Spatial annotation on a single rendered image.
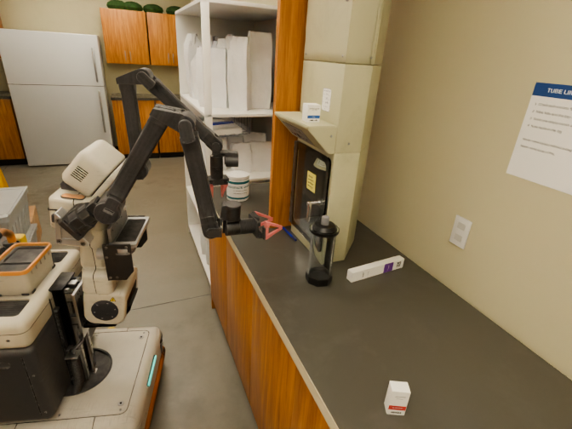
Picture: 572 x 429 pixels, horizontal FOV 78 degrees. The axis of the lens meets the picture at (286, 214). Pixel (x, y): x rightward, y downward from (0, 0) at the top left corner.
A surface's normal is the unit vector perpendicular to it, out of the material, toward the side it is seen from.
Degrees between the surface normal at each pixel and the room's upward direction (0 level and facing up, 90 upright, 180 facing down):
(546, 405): 0
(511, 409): 1
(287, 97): 90
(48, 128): 90
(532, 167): 90
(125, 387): 0
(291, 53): 90
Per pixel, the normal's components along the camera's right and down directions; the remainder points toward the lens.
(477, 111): -0.92, 0.11
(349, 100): 0.39, 0.40
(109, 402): 0.06, -0.91
